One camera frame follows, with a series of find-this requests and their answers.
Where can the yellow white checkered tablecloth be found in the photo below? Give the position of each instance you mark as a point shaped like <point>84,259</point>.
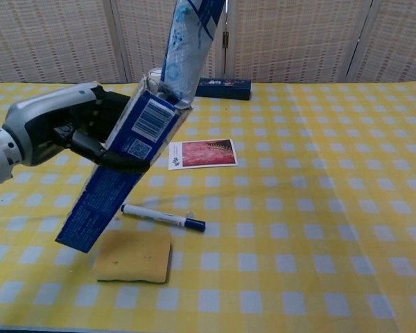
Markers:
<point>315,208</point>

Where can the dark blue printed box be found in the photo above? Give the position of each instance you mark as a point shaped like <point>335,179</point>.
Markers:
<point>229,88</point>

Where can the small clear plastic piece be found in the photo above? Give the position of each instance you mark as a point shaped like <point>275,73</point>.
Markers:
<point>190,214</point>

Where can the black screen hinge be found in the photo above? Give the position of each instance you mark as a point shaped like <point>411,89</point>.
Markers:
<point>225,39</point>

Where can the red photo postcard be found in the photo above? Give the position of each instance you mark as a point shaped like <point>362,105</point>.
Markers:
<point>208,154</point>

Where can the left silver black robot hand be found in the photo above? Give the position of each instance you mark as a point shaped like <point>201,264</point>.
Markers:
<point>38,118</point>

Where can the woven bamboo folding screen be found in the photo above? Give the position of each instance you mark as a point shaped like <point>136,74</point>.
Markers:
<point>298,34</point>

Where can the blue toothpaste box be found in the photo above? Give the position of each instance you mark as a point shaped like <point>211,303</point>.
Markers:
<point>100,197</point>

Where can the blue white toothpaste tube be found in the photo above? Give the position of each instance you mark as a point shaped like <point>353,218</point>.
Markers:
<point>187,52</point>

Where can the yellow sponge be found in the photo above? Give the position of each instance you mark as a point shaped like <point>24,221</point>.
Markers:
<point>135,256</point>

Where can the black white marker pen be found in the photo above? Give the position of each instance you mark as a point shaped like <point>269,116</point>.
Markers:
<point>159,217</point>

